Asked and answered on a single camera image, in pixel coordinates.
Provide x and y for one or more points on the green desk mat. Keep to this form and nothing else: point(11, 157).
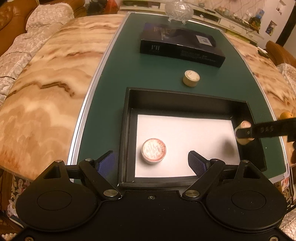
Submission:
point(123, 66)

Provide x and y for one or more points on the orange fruit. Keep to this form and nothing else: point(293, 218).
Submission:
point(285, 115)

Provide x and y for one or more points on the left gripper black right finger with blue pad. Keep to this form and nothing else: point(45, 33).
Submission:
point(207, 172)

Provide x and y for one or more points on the white TV cabinet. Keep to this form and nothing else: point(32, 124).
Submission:
point(215, 18)

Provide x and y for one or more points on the round tin pale label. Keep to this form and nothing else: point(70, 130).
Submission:
point(191, 78)

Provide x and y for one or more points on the black open box base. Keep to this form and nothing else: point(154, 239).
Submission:
point(184, 122)

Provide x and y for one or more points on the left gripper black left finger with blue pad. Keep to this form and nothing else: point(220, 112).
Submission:
point(95, 174)

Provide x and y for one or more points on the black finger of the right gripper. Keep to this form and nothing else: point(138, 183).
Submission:
point(271, 129)

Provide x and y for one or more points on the brown leather sofa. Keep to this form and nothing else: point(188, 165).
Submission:
point(15, 14)

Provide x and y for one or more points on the round tin red label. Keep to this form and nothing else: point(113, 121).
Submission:
point(153, 150)
point(241, 133)

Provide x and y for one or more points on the brown leather chair right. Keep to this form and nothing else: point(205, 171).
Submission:
point(279, 54)

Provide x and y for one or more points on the dark blue box lid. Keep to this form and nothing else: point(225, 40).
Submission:
point(181, 43)

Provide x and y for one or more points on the crystal glass bowl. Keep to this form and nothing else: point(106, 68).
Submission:
point(178, 11)

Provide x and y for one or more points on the small dark object on table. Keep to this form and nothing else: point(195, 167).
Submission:
point(262, 52)

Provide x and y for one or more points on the white lace sofa cover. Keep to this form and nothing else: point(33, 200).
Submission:
point(27, 41)

